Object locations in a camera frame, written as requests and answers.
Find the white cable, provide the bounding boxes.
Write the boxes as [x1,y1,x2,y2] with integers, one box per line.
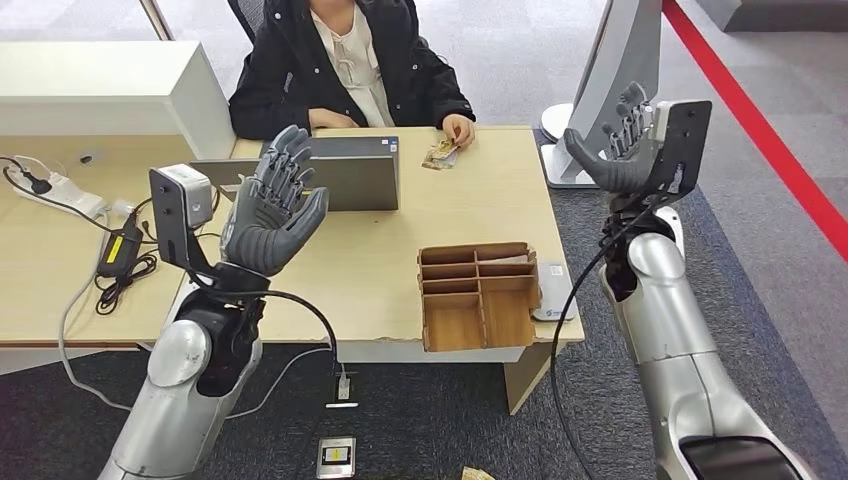
[58,215,346,422]

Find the grey kiosk screen stand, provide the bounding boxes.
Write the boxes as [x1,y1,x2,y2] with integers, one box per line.
[539,0,664,190]

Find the grey laptop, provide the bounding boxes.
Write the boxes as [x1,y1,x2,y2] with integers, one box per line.
[190,136,401,213]

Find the person's right hand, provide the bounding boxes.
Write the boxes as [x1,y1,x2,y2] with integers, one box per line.
[308,107,362,130]

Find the black power adapter yellow label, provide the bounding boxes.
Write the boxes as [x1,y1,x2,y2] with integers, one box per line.
[97,221,146,280]

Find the white power strip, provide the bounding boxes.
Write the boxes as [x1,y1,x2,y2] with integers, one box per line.
[6,157,111,221]

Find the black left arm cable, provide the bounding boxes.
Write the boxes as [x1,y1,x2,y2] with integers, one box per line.
[261,289,342,480]

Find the coiled black adapter cord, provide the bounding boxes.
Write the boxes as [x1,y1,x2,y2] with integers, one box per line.
[93,254,159,317]

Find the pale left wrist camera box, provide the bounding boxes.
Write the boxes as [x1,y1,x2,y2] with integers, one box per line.
[148,163,215,266]

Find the grey floor plinth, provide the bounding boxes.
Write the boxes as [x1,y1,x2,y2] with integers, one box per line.
[694,0,848,34]

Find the dark office chair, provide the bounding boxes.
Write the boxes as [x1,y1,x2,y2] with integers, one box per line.
[227,0,266,44]

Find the person's left hand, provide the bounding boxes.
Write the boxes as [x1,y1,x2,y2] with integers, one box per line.
[441,113,477,148]

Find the wooden compartment organizer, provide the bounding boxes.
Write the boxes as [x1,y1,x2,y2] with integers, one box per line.
[416,241,541,353]

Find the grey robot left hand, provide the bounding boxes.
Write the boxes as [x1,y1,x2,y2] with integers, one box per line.
[225,124,331,273]

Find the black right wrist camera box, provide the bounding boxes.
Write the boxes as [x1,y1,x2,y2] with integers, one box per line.
[645,99,713,198]

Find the red barrier tape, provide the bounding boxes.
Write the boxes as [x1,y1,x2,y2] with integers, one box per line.
[662,0,848,265]

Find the white counter block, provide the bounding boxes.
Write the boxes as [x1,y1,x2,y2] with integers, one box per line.
[0,40,238,162]

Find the pale grey card reader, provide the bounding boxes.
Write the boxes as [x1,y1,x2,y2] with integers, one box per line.
[531,261,578,324]

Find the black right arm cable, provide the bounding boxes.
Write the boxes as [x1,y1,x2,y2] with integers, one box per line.
[548,195,670,480]

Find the person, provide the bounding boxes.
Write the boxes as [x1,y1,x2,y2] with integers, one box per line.
[228,0,477,148]

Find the silver floor socket box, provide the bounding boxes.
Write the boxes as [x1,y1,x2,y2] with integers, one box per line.
[316,435,358,480]

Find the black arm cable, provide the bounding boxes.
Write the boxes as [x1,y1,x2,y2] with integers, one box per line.
[261,289,342,480]
[548,195,670,480]

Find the black plug with cord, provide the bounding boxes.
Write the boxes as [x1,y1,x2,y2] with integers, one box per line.
[0,157,119,236]

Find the floor outlet with white plug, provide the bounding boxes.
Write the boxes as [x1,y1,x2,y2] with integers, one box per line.
[325,372,361,411]

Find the grey metal pole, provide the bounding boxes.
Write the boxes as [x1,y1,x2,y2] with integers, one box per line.
[139,0,177,42]

